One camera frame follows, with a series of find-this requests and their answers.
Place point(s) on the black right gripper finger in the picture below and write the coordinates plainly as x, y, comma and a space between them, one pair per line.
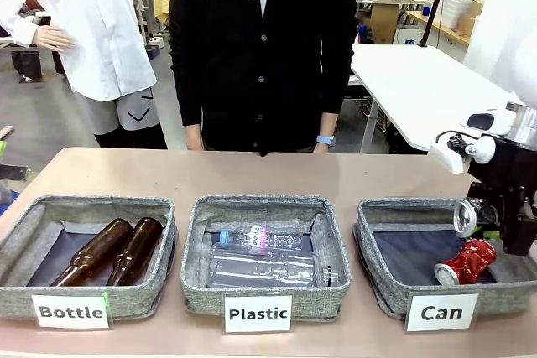
486, 195
518, 228

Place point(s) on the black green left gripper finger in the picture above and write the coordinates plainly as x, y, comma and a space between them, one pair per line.
2, 148
14, 172

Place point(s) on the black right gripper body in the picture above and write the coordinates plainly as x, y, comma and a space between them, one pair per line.
514, 169

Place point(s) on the crushed dark soda can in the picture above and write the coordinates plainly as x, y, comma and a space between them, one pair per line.
472, 215

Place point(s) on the crushed red soda can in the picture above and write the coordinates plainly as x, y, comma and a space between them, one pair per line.
470, 263

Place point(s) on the person's right forearm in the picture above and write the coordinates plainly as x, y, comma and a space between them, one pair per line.
194, 138

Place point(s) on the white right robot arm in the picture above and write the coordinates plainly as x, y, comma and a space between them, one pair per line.
516, 39

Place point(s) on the person's left forearm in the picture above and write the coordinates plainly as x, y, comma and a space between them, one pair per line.
329, 125

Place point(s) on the white Can label card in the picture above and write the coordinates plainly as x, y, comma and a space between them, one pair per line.
441, 312

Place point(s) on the grey fabric bottle basket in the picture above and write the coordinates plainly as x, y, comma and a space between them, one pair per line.
25, 297

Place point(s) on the grey fabric can basket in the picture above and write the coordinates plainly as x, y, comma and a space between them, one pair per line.
379, 261

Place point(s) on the grey fabric plastic basket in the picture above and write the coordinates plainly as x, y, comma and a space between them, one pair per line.
197, 295

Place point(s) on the person's left hand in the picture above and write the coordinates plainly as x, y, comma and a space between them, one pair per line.
322, 149

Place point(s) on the brown glass bottle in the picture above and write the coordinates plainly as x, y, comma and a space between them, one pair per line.
136, 249
96, 251

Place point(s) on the white table behind person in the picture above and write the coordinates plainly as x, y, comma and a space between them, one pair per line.
415, 89

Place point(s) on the white Bottle label card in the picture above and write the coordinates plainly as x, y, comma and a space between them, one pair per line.
70, 312

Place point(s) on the person in white coat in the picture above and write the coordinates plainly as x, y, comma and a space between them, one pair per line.
96, 31

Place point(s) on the wooden workbench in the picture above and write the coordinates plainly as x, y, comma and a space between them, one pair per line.
440, 29

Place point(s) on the light blue wristwatch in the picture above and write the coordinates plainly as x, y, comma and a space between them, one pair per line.
326, 140

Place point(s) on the white storage bins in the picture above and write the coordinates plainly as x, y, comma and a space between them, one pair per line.
457, 8

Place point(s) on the black tripod pole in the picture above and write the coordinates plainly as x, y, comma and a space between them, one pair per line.
434, 1

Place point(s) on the small blue-capped plastic bottle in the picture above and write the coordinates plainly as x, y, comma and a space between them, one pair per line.
268, 237

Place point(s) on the large clear plastic bottle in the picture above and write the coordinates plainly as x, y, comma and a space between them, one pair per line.
264, 270

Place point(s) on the white Plastic label card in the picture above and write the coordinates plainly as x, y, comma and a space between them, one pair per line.
258, 314

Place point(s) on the person in black cardigan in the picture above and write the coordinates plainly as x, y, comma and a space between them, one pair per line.
260, 60

